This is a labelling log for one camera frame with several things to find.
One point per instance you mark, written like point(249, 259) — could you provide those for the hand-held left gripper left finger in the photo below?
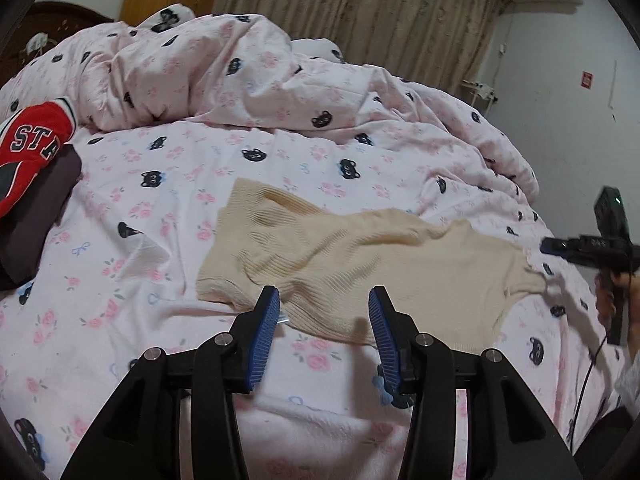
point(262, 340)

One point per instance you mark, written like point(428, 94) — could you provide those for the red wall sticker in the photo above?
point(586, 79)

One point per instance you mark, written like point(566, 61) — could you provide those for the pink cat print quilt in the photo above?
point(225, 60)

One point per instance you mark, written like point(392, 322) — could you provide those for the white shelf rack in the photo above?
point(482, 90)

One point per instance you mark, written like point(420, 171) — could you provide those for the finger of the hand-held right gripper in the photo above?
point(552, 246)

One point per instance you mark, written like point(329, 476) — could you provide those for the pink cat print bed sheet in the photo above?
point(150, 200)

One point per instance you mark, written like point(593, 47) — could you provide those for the dark wooden headboard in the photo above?
point(60, 20)

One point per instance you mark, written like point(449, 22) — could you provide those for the dark brown cloth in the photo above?
point(35, 220)

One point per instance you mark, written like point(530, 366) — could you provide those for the person's right forearm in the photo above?
point(635, 320)

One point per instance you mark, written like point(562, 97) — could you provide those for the beige ribbed knit garment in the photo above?
point(350, 250)

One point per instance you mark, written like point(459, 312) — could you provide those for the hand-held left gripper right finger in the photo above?
point(385, 340)

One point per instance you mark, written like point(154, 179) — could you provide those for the person's black trouser leg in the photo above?
point(610, 445)

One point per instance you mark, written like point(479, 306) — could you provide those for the beige patterned curtain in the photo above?
point(375, 10)

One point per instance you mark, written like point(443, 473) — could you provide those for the person's right hand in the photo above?
point(605, 300)

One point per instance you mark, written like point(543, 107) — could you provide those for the red lettered jacket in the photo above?
point(30, 135)

